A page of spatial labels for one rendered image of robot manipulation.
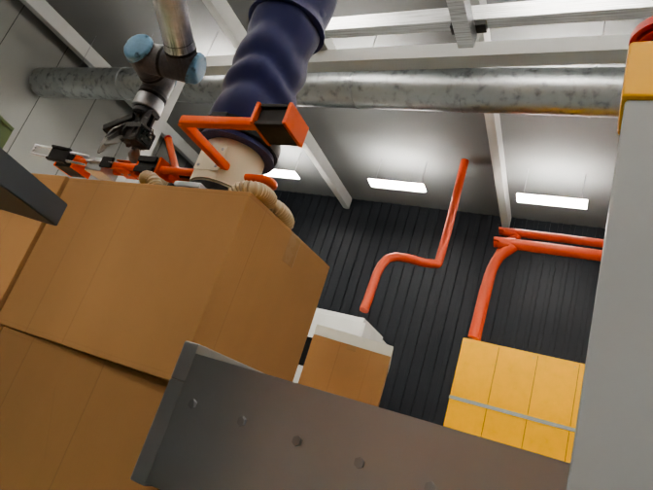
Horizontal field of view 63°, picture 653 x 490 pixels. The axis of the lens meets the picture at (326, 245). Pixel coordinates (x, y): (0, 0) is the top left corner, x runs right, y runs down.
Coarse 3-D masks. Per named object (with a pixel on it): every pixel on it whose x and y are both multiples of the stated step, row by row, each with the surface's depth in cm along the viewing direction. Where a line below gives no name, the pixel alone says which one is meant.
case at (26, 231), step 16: (48, 176) 142; (64, 176) 139; (0, 224) 142; (16, 224) 139; (32, 224) 136; (0, 240) 138; (16, 240) 136; (32, 240) 133; (0, 256) 135; (16, 256) 133; (0, 272) 133; (16, 272) 130; (0, 288) 130; (0, 304) 128
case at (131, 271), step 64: (64, 192) 137; (128, 192) 126; (192, 192) 117; (64, 256) 126; (128, 256) 117; (192, 256) 108; (256, 256) 113; (0, 320) 126; (64, 320) 116; (128, 320) 108; (192, 320) 101; (256, 320) 116
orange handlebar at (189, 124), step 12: (180, 120) 118; (192, 120) 117; (204, 120) 115; (216, 120) 114; (228, 120) 113; (240, 120) 112; (192, 132) 122; (204, 144) 126; (216, 156) 130; (84, 168) 168; (120, 168) 156; (132, 168) 154; (168, 168) 148; (180, 168) 147; (228, 168) 135; (180, 180) 151; (252, 180) 136; (264, 180) 135
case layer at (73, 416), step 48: (0, 336) 124; (0, 384) 117; (48, 384) 112; (96, 384) 106; (144, 384) 102; (0, 432) 111; (48, 432) 106; (96, 432) 102; (144, 432) 97; (0, 480) 106; (48, 480) 101; (96, 480) 97
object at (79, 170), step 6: (72, 156) 166; (78, 156) 166; (54, 162) 168; (66, 162) 166; (60, 168) 169; (66, 168) 167; (72, 168) 165; (78, 168) 167; (72, 174) 171; (78, 174) 169; (84, 174) 169
